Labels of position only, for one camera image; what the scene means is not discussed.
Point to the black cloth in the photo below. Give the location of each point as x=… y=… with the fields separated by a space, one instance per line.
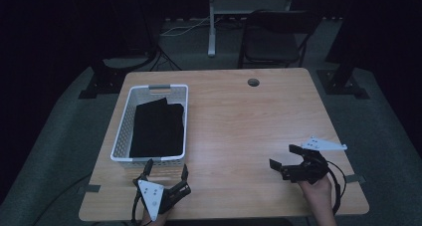
x=157 y=129

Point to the person's left hand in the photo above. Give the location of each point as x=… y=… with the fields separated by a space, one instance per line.
x=156 y=221

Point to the black stand base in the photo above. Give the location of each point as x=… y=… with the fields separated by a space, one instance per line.
x=106 y=80
x=341 y=83

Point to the grey tape strip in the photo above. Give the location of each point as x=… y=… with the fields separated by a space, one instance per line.
x=355 y=178
x=89 y=188

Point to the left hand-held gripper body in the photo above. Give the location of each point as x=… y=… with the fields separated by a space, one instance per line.
x=152 y=192

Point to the black folding chair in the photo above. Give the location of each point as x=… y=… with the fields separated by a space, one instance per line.
x=270 y=46

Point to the black tripod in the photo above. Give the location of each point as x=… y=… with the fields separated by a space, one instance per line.
x=162 y=58

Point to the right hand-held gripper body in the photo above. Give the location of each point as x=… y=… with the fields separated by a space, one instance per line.
x=308 y=171

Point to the person's right hand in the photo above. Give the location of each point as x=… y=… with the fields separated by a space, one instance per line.
x=318 y=192

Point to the white perforated plastic basket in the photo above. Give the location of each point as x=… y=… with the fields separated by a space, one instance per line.
x=124 y=133

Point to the white metal stand frame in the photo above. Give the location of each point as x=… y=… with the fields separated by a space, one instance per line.
x=212 y=27

